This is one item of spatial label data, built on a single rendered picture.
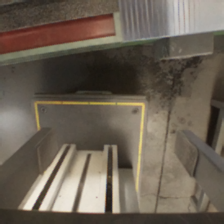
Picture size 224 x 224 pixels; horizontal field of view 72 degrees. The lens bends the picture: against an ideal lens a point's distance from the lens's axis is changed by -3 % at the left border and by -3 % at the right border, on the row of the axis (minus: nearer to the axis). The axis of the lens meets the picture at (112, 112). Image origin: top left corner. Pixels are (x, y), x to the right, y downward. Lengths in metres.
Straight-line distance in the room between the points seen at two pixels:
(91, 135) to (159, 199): 1.09
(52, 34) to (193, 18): 0.34
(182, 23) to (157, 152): 1.19
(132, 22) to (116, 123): 0.67
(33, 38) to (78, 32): 0.11
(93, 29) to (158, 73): 0.91
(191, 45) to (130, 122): 0.57
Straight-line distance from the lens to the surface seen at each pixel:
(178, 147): 0.17
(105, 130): 0.99
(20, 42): 0.48
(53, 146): 0.16
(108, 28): 0.43
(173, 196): 1.84
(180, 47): 0.56
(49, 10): 0.44
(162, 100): 1.31
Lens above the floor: 1.23
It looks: 73 degrees down
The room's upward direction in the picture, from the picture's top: 179 degrees counter-clockwise
